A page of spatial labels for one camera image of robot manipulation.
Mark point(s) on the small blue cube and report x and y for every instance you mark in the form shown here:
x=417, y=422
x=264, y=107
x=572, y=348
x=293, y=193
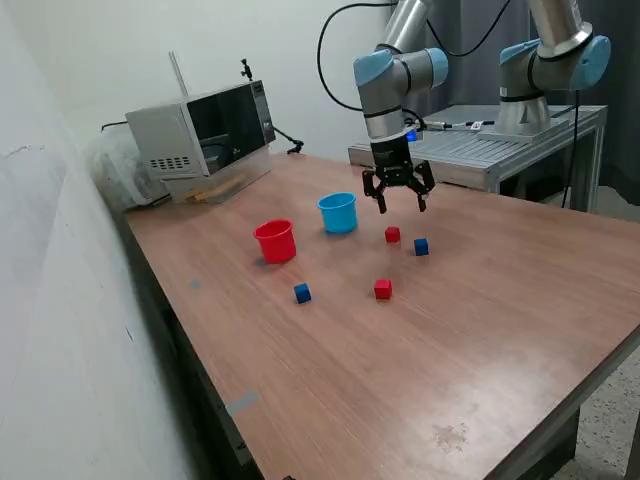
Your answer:
x=421, y=247
x=302, y=294

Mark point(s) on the grey tape patch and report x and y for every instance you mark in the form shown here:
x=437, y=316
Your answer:
x=194, y=284

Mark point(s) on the grey metal robot stand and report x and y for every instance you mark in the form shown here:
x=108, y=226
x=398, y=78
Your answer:
x=450, y=150

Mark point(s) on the clear plastic box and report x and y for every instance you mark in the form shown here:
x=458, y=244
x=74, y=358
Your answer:
x=250, y=175

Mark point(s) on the clear plastic bag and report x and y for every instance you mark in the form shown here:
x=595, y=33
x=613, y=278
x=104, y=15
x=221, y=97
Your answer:
x=115, y=175

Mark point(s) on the silver connector box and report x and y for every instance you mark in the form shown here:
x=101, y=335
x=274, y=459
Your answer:
x=435, y=124

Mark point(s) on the blue plastic cup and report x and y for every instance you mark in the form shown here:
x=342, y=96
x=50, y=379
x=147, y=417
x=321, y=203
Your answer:
x=340, y=217

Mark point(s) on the small red cube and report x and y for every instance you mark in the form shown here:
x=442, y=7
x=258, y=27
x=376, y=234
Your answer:
x=383, y=290
x=392, y=235

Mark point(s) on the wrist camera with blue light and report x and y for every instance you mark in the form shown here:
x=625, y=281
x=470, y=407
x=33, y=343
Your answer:
x=412, y=136

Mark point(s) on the small black camera mount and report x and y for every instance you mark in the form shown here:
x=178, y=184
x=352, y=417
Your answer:
x=245, y=70

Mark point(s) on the long grey tape strip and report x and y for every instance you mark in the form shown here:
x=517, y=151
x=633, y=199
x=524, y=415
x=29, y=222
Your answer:
x=242, y=402

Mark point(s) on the red plastic cup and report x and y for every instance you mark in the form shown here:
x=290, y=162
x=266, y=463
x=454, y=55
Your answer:
x=275, y=247

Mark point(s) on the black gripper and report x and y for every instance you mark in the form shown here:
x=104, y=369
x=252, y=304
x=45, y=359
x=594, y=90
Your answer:
x=392, y=160

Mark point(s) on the thin white rod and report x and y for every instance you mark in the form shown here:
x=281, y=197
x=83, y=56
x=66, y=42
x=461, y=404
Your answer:
x=178, y=75

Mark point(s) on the wooden sticks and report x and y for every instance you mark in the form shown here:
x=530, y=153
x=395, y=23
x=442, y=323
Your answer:
x=215, y=190

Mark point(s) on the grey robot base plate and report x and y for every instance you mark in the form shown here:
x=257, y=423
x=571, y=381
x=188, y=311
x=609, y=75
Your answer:
x=555, y=127

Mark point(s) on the dark grey curtain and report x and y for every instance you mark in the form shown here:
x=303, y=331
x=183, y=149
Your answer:
x=475, y=85

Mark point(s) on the silver microwave oven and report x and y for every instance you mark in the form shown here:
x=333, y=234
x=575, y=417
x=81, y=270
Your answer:
x=165, y=130

